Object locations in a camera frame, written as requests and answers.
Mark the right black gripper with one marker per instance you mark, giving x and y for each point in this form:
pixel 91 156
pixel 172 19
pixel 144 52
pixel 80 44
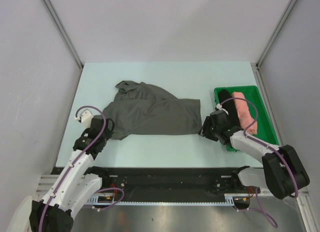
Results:
pixel 204 130

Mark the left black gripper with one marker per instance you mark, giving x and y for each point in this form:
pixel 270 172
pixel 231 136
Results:
pixel 108 133

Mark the grey t shirt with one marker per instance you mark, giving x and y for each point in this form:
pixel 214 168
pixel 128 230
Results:
pixel 146 109

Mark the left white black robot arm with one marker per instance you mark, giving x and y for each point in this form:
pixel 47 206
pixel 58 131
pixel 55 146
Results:
pixel 77 182

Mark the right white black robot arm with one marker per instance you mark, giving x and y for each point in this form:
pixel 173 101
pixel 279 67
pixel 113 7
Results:
pixel 282 172

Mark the black rolled t shirt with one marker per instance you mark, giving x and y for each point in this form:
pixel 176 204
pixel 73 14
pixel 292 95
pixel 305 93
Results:
pixel 233 121

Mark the pink rolled t shirt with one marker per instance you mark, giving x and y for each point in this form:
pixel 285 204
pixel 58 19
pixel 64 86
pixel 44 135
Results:
pixel 242 108

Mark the green plastic tray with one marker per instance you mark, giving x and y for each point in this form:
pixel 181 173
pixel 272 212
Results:
pixel 265 129

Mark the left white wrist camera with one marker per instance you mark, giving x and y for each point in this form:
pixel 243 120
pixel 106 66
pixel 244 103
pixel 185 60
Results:
pixel 85 117

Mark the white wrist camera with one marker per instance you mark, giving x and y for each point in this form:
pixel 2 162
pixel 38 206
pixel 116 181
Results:
pixel 85 117
pixel 220 108

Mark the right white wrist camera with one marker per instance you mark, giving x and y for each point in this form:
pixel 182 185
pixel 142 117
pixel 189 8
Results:
pixel 220 108

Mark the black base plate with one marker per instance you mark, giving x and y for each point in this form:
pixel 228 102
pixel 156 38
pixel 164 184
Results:
pixel 186 186

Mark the white slotted cable duct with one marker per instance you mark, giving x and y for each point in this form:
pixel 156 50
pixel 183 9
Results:
pixel 100 200

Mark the aluminium frame rail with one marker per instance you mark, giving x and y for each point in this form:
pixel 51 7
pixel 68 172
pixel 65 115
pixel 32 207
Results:
pixel 45 184

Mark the left aluminium corner post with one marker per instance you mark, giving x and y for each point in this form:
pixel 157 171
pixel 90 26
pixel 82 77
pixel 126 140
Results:
pixel 54 16

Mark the aluminium corner post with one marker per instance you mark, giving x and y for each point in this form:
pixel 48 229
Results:
pixel 277 31
pixel 54 16

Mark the right aluminium corner post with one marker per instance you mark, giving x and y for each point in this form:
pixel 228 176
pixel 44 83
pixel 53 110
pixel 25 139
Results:
pixel 277 31

